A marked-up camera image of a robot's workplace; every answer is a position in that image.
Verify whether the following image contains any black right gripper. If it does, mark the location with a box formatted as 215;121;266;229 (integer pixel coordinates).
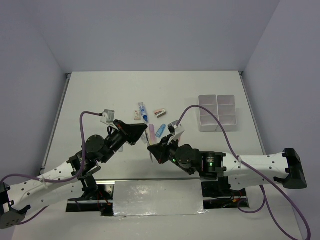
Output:
148;133;180;166

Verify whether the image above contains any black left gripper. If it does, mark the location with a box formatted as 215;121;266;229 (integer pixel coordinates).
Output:
100;119;148;164

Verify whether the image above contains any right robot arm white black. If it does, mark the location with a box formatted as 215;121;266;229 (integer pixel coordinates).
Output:
147;136;308;196

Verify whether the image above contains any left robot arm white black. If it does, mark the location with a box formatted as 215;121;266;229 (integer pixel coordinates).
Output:
0;120;148;229

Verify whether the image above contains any purple highlighter marker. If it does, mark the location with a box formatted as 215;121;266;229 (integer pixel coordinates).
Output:
148;124;157;145

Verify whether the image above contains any blue correction tape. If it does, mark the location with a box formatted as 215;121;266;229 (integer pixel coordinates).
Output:
155;124;166;138

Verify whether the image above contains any small white orange eraser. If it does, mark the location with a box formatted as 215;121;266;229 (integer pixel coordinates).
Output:
134;110;141;121

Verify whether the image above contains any blue white glue tube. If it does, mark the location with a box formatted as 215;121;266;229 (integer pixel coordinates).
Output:
138;102;149;124

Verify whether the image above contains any pink mini stapler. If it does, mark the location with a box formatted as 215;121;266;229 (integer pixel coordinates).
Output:
154;108;167;118

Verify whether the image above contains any silver foil covered panel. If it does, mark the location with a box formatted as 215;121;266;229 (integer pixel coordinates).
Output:
113;179;205;217

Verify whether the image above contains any white compartment organizer box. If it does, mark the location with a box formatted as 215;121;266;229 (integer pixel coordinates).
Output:
196;95;237;132

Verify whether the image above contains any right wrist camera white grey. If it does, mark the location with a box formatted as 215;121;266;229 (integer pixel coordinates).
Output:
168;120;185;145

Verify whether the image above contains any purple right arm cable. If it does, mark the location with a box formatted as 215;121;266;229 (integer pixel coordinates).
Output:
176;105;311;240

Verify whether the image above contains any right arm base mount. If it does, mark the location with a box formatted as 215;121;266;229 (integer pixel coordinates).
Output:
201;181;249;210

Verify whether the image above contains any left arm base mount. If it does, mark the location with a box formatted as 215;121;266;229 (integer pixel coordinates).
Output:
65;182;115;217

